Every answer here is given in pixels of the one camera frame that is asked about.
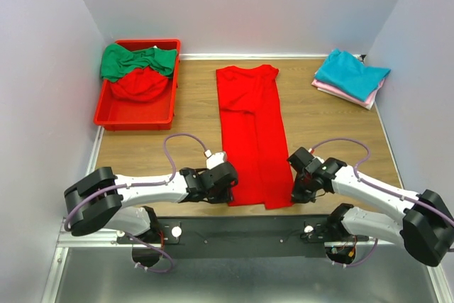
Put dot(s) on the folded teal t shirt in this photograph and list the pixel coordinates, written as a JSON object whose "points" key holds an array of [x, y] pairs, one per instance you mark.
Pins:
{"points": [[345, 72]]}

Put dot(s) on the red t shirt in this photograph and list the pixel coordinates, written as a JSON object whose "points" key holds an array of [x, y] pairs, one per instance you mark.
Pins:
{"points": [[253, 135], [140, 85]]}

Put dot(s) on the folded pink t shirt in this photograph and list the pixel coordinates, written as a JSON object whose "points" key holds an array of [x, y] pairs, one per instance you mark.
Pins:
{"points": [[326, 88]]}

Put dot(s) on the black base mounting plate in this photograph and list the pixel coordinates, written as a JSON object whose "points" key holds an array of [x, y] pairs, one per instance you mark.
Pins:
{"points": [[247, 236]]}

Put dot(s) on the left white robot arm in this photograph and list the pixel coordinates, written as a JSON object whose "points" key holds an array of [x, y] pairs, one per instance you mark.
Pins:
{"points": [[105, 200]]}

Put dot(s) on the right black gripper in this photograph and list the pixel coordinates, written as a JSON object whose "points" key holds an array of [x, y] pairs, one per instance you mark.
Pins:
{"points": [[301, 191]]}

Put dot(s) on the aluminium frame rail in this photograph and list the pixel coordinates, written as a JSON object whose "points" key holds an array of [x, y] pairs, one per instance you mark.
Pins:
{"points": [[99, 271]]}

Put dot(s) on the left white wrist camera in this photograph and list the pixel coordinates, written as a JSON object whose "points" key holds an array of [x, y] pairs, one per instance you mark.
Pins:
{"points": [[214, 159]]}

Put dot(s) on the folded white t shirt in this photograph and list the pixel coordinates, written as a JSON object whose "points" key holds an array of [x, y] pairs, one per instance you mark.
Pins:
{"points": [[368, 103]]}

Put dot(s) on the red plastic bin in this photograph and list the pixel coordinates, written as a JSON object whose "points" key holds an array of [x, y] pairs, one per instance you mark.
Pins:
{"points": [[120, 115]]}

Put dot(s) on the green t shirt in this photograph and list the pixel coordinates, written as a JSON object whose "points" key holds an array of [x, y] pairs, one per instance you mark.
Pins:
{"points": [[117, 61]]}

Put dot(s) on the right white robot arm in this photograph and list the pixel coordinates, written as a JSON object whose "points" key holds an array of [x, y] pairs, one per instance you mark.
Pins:
{"points": [[421, 223]]}

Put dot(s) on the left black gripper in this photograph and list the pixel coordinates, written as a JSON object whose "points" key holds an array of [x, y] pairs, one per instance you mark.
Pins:
{"points": [[220, 195]]}

